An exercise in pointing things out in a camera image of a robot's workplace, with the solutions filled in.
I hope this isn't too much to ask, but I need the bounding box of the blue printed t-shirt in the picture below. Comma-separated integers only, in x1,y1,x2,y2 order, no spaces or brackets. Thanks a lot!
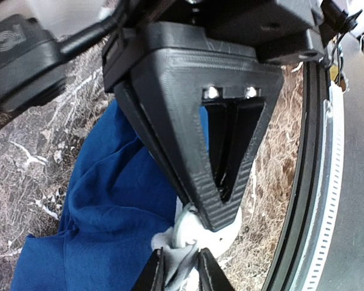
11,102,197,290

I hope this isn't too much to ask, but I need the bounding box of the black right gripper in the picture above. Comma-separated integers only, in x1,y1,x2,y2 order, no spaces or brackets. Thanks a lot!
103,1,325,93

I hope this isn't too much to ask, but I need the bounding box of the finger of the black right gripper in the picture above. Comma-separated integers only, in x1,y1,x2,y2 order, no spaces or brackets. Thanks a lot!
130,21,285,233
113,81,190,206

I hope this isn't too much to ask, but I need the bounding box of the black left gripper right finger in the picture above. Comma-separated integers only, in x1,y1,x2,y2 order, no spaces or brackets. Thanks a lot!
198,248,235,291

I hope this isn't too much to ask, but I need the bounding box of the white slotted cable duct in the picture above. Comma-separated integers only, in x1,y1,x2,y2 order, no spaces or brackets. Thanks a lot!
300,81,345,290

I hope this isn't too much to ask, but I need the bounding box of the black front rail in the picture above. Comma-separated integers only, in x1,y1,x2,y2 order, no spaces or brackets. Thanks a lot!
262,62,328,290

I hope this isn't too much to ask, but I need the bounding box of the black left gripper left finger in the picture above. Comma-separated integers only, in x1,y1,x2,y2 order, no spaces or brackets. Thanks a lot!
132,248,164,291

